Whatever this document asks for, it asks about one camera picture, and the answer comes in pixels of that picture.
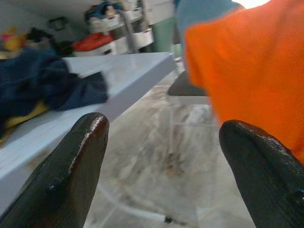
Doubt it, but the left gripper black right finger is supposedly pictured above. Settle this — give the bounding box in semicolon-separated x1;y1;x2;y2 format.
218;119;304;228

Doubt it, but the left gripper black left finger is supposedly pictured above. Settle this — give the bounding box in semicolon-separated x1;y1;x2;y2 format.
0;112;110;228

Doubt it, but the yellow garment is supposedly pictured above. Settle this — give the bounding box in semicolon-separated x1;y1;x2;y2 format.
0;99;52;143

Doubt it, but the dark navy garment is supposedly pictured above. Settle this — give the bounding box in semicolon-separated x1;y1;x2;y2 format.
0;47;109;138

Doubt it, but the orange garment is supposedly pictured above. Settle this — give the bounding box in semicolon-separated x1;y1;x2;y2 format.
184;0;304;164

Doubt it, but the white folding table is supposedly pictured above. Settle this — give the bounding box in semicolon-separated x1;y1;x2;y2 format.
0;52;188;226

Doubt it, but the red-orange cloth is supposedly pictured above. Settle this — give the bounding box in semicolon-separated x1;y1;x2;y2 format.
72;32;114;52

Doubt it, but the yellow plush toy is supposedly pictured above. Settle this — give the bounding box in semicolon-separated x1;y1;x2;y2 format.
1;26;25;51

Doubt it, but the white tiered storage rack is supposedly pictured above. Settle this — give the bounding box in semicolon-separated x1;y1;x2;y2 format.
87;0;155;57

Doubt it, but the light blue child chair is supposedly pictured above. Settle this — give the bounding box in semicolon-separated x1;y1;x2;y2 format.
175;0;245;60

